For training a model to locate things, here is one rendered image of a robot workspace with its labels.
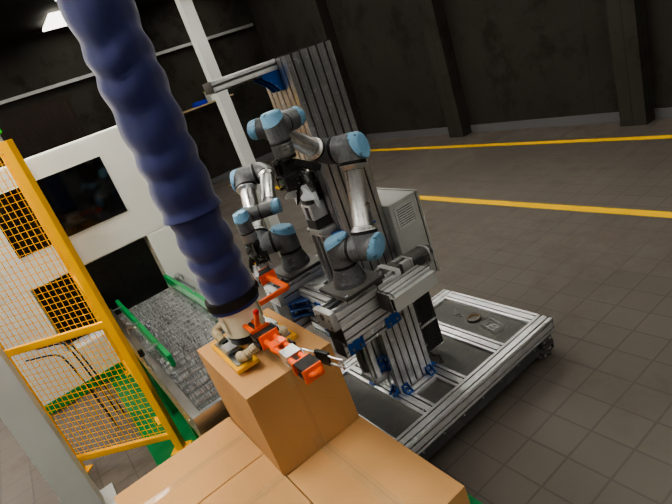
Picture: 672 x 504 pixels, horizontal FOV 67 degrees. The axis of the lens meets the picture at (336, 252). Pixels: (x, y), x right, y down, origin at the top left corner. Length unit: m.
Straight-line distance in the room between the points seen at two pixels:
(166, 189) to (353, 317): 0.95
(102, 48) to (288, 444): 1.59
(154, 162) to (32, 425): 1.82
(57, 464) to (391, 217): 2.28
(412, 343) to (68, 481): 2.08
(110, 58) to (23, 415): 2.03
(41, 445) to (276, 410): 1.63
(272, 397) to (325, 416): 0.28
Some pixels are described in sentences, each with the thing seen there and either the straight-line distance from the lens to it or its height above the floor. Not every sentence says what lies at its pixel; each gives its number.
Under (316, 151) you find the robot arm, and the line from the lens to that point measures 2.13.
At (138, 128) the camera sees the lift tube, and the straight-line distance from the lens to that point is 1.94.
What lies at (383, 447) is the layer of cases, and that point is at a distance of 2.16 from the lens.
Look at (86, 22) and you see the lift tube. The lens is 1.96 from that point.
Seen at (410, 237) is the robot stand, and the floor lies 1.02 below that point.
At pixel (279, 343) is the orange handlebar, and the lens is 1.90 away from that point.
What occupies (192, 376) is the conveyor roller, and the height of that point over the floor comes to 0.55.
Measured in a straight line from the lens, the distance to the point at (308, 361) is 1.71.
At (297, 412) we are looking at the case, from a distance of 2.14.
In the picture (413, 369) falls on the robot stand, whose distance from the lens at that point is 2.90.
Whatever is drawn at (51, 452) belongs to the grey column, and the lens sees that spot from 3.38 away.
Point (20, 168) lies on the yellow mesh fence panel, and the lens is 3.09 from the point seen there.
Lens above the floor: 2.00
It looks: 21 degrees down
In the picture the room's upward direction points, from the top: 20 degrees counter-clockwise
